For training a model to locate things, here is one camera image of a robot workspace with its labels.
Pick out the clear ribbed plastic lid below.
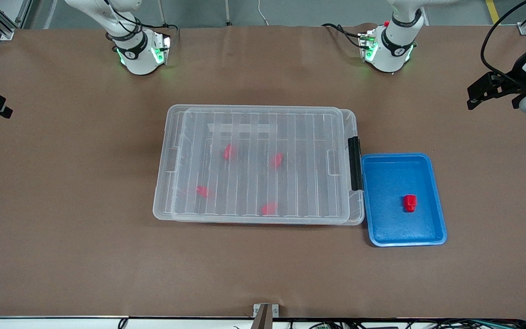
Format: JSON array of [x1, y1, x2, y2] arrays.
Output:
[[153, 105, 352, 223]]

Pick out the black box latch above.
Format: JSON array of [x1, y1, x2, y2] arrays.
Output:
[[348, 136, 364, 191]]

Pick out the clear plastic storage box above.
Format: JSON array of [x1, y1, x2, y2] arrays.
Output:
[[172, 106, 365, 225]]

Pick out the blue plastic tray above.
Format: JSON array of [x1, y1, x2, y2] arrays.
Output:
[[360, 153, 448, 248]]

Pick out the black left base cable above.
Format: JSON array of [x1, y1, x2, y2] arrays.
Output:
[[321, 23, 367, 50]]

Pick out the black cable bundle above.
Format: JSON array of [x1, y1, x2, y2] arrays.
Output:
[[286, 318, 526, 329]]

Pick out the metal table edge bracket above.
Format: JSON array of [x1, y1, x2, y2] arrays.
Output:
[[253, 303, 280, 329]]

